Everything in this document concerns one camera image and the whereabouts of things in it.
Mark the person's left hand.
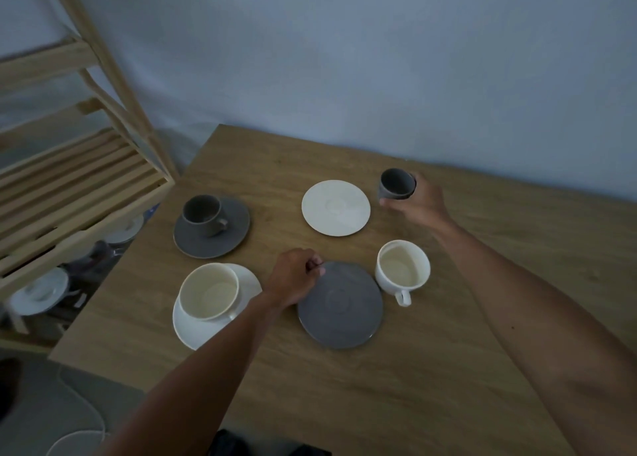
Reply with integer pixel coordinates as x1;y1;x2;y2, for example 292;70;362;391
265;248;327;308

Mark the person's right hand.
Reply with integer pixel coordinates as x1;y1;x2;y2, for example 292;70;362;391
380;172;458;236

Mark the grey ceramic cup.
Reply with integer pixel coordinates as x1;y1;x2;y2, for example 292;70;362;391
378;168;417;201
181;195;231;238

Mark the grey ceramic saucer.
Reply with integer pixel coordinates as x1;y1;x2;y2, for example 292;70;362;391
298;261;385;350
173;197;251;260

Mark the person's right forearm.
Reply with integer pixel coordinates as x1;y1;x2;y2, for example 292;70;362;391
432;218;637;456

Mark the person's left forearm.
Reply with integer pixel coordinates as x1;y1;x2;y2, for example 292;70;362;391
97;291;295;456

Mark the white ceramic saucer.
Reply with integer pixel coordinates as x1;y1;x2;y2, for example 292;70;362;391
172;264;263;351
301;180;371;237

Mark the white ceramic cup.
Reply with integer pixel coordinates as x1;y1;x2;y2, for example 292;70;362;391
178;264;241;322
375;240;432;307

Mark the white plate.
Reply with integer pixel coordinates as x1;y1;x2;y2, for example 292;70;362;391
106;214;145;245
10;267;70;317

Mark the wooden slatted shelf rack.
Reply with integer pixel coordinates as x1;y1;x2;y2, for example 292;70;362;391
0;0;178;347

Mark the white round floor object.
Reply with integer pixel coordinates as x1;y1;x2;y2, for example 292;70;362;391
46;430;108;456

